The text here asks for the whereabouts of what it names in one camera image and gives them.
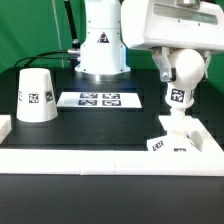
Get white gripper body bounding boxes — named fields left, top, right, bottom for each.
left=121, top=0, right=224, bottom=52

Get white lamp shade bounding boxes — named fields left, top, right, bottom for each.
left=16, top=68, right=58, bottom=123

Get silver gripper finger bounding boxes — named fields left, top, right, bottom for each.
left=202, top=51, right=211, bottom=80
left=152, top=47, right=176, bottom=82

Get white marker sheet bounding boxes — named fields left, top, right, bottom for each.
left=57, top=92, right=141, bottom=109

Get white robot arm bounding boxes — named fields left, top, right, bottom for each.
left=76, top=0, right=224, bottom=82

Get white lamp base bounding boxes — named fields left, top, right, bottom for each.
left=146, top=114, right=204, bottom=153

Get white lamp bulb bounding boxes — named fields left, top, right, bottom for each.
left=165, top=49, right=205, bottom=131

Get black cables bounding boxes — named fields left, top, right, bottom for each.
left=13, top=49, right=82, bottom=69

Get white foam border frame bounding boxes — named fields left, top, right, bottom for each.
left=0, top=119, right=224, bottom=176

